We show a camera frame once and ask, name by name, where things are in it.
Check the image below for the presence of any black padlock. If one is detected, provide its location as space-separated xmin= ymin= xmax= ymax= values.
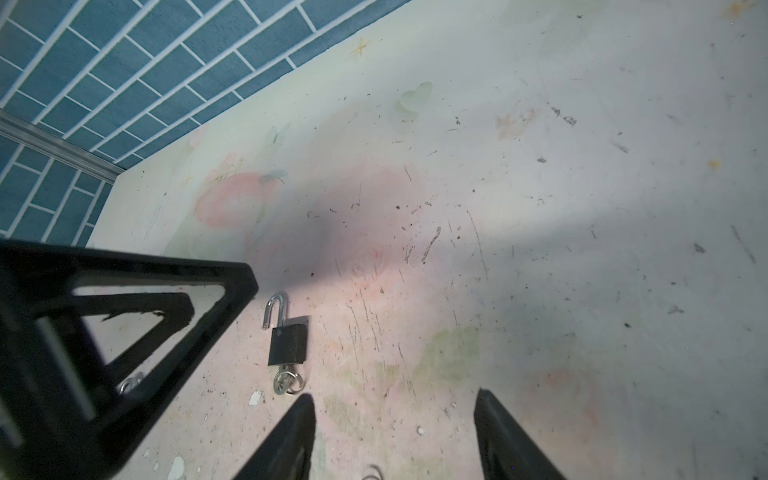
xmin=262 ymin=292 xmax=309 ymax=396

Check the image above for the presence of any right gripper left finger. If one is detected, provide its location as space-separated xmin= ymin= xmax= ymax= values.
xmin=234 ymin=393 xmax=317 ymax=480

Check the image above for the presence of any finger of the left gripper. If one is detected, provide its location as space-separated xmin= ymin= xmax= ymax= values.
xmin=1 ymin=240 xmax=258 ymax=479

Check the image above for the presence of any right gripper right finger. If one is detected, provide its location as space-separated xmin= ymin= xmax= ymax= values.
xmin=473 ymin=389 xmax=565 ymax=480

